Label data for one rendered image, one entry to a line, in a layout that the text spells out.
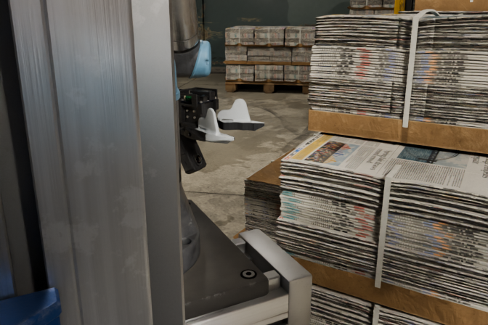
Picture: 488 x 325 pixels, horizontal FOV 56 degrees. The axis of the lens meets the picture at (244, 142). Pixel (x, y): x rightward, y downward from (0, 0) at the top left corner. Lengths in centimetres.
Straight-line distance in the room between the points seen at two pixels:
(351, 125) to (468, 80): 22
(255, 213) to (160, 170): 118
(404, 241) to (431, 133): 22
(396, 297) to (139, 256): 68
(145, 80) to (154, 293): 8
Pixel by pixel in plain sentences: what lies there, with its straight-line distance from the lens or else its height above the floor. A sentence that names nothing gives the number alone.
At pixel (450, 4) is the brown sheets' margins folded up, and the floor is 109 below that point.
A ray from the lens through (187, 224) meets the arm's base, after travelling 49.
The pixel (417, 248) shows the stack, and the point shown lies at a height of 72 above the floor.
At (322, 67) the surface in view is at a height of 97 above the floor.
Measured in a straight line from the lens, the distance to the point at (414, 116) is 88.
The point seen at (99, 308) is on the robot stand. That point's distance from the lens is 17.
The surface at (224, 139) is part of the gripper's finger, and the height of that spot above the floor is 86.
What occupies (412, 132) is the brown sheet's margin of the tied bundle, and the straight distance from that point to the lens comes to 88.
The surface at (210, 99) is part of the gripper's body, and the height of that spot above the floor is 91.
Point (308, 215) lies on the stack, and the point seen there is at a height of 73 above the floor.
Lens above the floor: 108
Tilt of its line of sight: 16 degrees down
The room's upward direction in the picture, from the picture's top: straight up
